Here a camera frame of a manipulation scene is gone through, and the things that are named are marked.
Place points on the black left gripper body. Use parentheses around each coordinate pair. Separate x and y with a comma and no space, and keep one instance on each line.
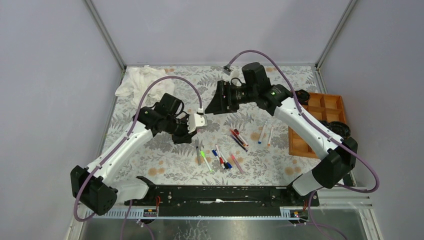
(177,127)

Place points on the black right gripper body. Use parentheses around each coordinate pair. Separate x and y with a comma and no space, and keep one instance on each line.
(242,95)

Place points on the orange capped marker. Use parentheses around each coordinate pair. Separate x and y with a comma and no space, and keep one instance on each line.
(262,133)

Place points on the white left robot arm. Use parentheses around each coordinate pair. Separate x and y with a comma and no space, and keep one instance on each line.
(94,185)

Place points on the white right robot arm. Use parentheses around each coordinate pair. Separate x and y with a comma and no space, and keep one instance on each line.
(335,153)

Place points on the grey pen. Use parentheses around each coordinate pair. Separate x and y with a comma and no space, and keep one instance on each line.
(198,155)

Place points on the orange thin pen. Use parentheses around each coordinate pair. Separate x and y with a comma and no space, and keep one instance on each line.
(235,136)

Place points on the dark blue pen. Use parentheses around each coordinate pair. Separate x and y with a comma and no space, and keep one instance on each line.
(238,143)

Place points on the pink thin pen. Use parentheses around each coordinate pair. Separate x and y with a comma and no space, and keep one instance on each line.
(237,164)

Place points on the green capped marker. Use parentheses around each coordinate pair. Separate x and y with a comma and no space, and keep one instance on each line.
(206,161)

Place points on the red capped marker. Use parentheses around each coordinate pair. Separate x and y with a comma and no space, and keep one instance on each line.
(220,157)

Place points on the blue capped marker lower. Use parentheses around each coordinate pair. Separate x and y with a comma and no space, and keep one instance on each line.
(228,166)

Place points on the floral table mat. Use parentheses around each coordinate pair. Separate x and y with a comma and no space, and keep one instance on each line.
(163,162)

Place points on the white crumpled cloth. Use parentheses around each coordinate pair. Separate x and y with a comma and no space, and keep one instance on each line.
(136,80)

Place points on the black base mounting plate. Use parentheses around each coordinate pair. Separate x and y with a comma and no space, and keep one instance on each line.
(222,201)

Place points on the wooden compartment tray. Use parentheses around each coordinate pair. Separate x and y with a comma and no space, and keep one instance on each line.
(324,107)

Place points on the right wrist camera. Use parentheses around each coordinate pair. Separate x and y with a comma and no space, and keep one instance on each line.
(232,73)

